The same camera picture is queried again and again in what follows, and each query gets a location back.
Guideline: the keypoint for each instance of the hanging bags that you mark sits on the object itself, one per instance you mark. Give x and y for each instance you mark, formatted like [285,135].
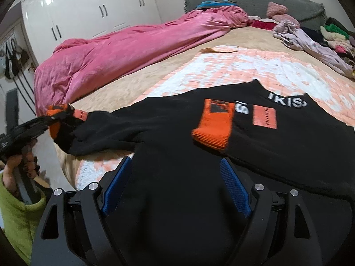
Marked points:
[14,61]

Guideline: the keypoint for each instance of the peach and white patterned blanket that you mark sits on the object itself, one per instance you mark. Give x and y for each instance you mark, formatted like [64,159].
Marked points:
[235,66]

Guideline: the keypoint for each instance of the person's left forearm green sleeve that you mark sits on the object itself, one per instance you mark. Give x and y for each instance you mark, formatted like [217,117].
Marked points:
[16,221]

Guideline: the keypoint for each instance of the red cloth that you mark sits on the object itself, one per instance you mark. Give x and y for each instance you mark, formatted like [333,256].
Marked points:
[263,24]

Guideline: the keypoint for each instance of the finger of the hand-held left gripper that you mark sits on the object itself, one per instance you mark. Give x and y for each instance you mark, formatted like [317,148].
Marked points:
[59,114]

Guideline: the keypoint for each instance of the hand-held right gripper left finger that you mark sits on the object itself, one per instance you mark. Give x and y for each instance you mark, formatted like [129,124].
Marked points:
[116,185]

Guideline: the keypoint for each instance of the grey headboard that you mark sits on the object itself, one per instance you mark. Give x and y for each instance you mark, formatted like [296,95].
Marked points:
[249,0]

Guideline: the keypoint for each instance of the person's left hand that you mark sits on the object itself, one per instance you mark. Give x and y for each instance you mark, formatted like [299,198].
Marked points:
[11,173]

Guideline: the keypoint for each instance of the black sweater with orange cuffs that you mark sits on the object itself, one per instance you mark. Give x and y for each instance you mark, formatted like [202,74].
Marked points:
[172,116]

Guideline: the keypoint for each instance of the lilac garment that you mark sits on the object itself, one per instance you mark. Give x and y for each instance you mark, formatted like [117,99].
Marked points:
[305,38]

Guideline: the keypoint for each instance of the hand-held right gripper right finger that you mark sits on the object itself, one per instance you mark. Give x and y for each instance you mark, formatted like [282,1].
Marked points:
[235,188]

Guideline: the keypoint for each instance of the white glossy wardrobe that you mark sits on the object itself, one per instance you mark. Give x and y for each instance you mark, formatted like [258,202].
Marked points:
[83,5]

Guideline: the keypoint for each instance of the pink duvet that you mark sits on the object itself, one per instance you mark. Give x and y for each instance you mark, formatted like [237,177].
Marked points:
[111,50]

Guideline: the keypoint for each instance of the pink knitted garment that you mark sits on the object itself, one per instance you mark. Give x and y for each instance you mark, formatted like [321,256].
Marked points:
[277,9]

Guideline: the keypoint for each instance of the blue cloth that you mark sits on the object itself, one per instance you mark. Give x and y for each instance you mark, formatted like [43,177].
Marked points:
[210,4]

